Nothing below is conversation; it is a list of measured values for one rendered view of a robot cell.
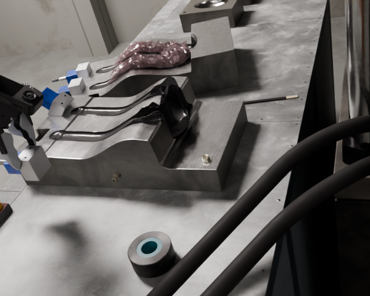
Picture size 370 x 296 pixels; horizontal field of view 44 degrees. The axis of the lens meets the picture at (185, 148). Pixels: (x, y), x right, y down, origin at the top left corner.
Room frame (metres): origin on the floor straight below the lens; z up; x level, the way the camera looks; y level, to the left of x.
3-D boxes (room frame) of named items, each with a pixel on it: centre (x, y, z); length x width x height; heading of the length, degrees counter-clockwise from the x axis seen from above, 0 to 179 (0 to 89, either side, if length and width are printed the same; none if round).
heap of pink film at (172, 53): (1.30, 0.03, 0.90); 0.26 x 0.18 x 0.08; 80
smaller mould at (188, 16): (1.68, -0.23, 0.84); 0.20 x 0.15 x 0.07; 63
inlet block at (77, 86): (1.30, 0.31, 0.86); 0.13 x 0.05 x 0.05; 80
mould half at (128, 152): (0.95, 0.12, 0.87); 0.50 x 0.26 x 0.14; 63
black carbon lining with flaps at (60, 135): (0.97, 0.12, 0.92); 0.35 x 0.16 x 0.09; 63
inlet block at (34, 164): (0.85, 0.35, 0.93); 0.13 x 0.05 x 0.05; 63
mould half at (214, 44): (1.31, 0.03, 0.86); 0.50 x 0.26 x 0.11; 80
